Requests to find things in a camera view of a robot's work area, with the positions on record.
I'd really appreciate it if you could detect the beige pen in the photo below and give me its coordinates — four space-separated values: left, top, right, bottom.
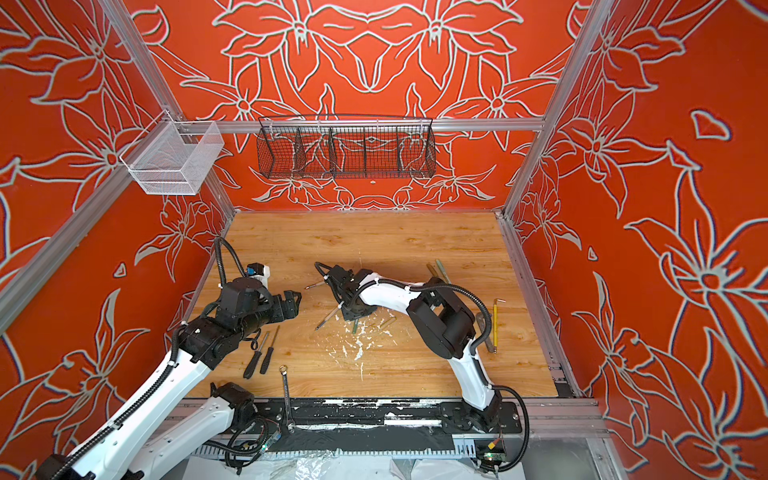
304 280 325 290
315 304 342 331

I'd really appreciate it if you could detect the light green pen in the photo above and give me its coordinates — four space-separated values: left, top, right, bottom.
435 259 450 283

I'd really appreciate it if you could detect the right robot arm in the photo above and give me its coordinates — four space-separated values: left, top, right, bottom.
315 262 502 432

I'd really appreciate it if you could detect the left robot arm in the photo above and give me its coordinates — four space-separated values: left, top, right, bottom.
34 262 302 479

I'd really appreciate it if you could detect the beige pen cap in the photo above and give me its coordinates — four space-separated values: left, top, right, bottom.
379 316 398 329

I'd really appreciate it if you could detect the black screwdriver right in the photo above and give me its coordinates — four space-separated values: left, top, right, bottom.
259 327 280 375

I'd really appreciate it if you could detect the black screwdriver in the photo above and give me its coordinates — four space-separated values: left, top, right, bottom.
259 327 280 375
243 332 270 379

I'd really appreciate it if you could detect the black screwdriver left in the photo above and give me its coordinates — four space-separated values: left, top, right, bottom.
243 332 270 379

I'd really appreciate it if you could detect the metal wrench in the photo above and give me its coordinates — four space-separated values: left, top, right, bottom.
279 365 295 433

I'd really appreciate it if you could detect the clear plastic bin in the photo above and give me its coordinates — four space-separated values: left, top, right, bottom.
120 120 224 196

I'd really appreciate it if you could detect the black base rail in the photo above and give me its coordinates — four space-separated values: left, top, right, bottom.
255 398 523 434

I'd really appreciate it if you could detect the black wire basket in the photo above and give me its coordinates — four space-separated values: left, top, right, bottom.
256 115 437 180

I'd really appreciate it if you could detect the yellow handled tool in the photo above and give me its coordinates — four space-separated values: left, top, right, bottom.
491 298 506 353

